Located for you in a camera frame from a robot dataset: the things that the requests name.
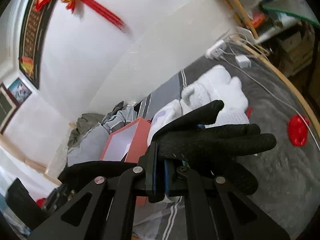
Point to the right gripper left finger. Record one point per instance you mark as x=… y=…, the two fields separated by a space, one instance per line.
x=105 y=207

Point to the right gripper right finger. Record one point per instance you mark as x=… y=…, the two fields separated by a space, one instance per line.
x=215 y=209

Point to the black glove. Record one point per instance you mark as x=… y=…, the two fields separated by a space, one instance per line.
x=210 y=150

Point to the pink cardboard storage box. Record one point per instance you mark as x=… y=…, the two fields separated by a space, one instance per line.
x=126 y=145

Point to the white fluffy garment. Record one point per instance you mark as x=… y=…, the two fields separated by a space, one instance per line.
x=217 y=84

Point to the grey heart pillow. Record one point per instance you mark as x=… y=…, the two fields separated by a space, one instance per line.
x=90 y=146

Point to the grey bed blanket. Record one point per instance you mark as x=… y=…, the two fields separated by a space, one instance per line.
x=288 y=176

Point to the olive green jacket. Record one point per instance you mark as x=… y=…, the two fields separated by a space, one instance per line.
x=84 y=123

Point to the grey striped clothing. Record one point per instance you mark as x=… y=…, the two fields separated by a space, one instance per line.
x=119 y=117

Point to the red round object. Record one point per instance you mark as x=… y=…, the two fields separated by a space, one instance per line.
x=297 y=129

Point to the framed picture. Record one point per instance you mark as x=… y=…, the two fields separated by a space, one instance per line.
x=19 y=90

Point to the white charger adapter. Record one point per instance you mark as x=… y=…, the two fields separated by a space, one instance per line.
x=243 y=61

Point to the white power strip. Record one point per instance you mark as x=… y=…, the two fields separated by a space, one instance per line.
x=215 y=51

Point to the wooden shelf unit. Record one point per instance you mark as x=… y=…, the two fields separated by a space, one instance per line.
x=247 y=2

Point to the green glass table top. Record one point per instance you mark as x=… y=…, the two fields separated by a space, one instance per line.
x=295 y=8

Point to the black scroll wall hanging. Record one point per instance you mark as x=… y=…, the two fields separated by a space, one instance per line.
x=33 y=32

